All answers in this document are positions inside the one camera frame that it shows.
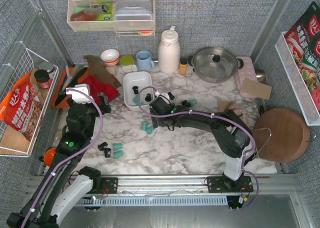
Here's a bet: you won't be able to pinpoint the black capsule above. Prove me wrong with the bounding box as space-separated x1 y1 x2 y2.
181 100 191 108
104 148 111 158
167 92 175 101
145 93 152 102
132 86 139 95
98 142 108 151

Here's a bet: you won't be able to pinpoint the red cloth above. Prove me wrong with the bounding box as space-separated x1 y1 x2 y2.
82 75 120 105

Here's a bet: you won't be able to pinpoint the white storage basket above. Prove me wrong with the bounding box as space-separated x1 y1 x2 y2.
123 71 155 112

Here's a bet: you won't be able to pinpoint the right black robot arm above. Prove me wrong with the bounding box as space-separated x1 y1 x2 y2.
149 96 255 181

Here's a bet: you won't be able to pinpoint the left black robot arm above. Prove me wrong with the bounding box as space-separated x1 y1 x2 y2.
6 93 112 228

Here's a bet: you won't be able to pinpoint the orange tray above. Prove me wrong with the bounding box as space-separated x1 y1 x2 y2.
51 66 89 109

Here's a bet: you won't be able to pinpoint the black kitchen knife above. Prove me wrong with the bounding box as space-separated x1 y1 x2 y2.
52 67 89 108

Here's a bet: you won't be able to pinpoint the light blue mug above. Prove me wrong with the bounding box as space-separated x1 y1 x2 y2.
136 50 155 71

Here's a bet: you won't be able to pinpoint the yellow spice jar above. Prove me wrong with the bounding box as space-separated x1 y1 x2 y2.
179 58 188 76

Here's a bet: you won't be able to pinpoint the brown cloth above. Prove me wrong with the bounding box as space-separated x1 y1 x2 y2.
83 55 122 89

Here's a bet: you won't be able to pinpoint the orange cup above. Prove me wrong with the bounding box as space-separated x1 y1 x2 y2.
43 147 57 167

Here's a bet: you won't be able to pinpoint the red lid jar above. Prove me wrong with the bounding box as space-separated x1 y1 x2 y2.
34 69 52 89

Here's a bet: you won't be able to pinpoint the green lid sugar jar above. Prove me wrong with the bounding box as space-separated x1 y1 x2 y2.
119 55 138 74

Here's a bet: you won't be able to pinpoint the glass spice jar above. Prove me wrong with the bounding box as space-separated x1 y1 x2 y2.
106 65 119 76

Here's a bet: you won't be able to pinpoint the white thermos jug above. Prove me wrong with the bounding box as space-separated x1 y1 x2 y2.
158 25 181 74

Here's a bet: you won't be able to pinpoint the steel lid jar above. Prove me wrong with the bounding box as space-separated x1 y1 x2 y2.
39 61 55 74

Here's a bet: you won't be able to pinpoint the orange seasoning packet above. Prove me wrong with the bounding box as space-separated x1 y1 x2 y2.
0 72 42 142

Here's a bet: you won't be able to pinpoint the orange striped white bowl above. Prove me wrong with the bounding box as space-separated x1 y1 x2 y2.
100 49 120 66

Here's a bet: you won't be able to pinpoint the steel pot with lid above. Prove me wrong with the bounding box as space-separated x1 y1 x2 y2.
187 46 244 84

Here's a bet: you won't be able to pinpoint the cardboard piece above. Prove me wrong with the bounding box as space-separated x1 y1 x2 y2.
240 78 272 100

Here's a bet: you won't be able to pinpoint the pink tray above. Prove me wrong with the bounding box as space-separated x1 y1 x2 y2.
235 56 258 98

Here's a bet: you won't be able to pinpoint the clear plastic food containers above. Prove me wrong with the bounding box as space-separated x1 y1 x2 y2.
113 0 154 31

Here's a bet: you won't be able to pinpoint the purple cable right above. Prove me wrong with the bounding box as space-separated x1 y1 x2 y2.
137 86 260 211

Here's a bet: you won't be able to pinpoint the purple cable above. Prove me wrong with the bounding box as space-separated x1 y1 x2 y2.
137 86 260 211
21 87 104 228

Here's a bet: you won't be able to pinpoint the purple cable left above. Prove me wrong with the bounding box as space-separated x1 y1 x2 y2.
21 87 104 228

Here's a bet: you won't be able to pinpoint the white handle knife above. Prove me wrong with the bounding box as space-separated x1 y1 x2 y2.
61 67 78 92

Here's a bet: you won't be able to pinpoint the white wire basket left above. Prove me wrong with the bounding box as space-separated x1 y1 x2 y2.
0 47 60 157

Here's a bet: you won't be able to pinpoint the clear wall shelf bin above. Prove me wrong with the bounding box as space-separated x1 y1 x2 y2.
67 0 156 36

